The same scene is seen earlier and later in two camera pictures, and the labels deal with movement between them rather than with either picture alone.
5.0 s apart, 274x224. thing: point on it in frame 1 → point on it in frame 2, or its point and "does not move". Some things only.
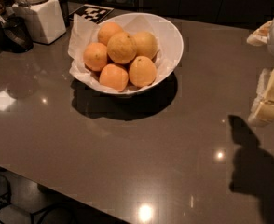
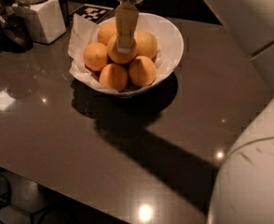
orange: x=122 y=48 does not move
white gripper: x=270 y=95 → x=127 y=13
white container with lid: x=46 y=21 does not move
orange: x=95 y=56 does not move
